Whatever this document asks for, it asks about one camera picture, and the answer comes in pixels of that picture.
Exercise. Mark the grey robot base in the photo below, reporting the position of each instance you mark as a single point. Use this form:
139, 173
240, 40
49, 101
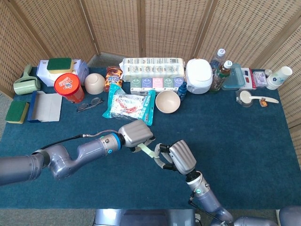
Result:
145, 217

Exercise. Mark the small glass bowl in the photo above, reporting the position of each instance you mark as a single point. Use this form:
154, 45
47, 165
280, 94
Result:
242, 103

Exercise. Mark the clear container with blue lid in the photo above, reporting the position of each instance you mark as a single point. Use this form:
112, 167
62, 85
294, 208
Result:
234, 80

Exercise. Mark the green-capped seasoning bottle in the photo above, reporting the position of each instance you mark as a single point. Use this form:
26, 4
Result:
218, 80

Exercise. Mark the small green tissue pack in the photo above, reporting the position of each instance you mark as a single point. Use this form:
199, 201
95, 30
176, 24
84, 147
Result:
168, 83
136, 84

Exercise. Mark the red white box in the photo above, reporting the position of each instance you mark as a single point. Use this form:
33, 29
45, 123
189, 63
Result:
248, 77

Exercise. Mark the blue carpet table cover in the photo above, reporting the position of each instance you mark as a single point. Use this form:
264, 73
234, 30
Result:
235, 146

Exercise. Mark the teal clear food package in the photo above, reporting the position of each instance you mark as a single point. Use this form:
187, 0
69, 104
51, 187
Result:
127, 107

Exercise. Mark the blue spray bottle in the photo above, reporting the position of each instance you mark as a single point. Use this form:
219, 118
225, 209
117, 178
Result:
182, 90

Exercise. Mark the red instant noodle cup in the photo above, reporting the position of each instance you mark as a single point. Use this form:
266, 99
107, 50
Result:
69, 86

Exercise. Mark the flower print paper cup stack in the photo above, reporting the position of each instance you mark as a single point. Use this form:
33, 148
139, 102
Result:
278, 78

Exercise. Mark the white paper sheet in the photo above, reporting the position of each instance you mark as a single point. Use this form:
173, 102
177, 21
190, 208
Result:
48, 107

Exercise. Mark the upturned beige bowl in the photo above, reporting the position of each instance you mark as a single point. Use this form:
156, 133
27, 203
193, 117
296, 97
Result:
94, 83

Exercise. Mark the small white cap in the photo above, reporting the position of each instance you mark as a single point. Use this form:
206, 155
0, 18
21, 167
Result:
268, 72

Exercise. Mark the beige open bowl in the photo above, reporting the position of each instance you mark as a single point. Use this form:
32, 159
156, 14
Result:
168, 101

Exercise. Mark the beige plastic spoon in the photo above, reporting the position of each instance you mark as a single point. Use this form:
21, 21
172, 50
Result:
245, 97

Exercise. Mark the small orange candy wrapper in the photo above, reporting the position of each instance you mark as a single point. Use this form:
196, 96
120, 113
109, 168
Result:
263, 102

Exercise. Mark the wicker folding screen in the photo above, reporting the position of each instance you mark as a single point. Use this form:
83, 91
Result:
164, 26

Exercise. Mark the clear case with purple contents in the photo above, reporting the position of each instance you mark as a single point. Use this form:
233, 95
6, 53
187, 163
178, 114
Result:
260, 78

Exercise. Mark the brown cookie snack bag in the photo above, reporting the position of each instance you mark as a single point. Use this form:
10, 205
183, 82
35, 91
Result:
114, 77

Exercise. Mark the small purple tissue pack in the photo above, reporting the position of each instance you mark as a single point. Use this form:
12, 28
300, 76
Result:
147, 84
178, 82

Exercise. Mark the clear water bottle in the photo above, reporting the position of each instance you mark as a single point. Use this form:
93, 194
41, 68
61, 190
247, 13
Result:
218, 57

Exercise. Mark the green and yellow sponge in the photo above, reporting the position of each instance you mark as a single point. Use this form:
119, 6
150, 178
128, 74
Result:
58, 64
16, 111

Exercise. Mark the black-rimmed eyeglasses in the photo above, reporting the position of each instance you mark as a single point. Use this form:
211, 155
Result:
94, 101

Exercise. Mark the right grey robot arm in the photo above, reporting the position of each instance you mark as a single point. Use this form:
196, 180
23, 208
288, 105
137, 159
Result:
211, 204

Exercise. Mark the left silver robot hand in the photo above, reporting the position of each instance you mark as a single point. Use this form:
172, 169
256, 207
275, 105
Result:
136, 133

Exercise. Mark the white plastic tissue pack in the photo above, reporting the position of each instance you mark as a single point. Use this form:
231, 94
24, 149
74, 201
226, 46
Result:
44, 75

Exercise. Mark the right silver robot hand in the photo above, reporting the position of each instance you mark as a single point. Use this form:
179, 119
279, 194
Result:
182, 157

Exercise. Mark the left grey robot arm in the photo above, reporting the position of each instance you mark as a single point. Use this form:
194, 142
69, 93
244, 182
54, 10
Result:
65, 160

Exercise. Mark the pale green lint roller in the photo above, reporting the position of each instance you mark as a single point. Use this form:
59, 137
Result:
24, 84

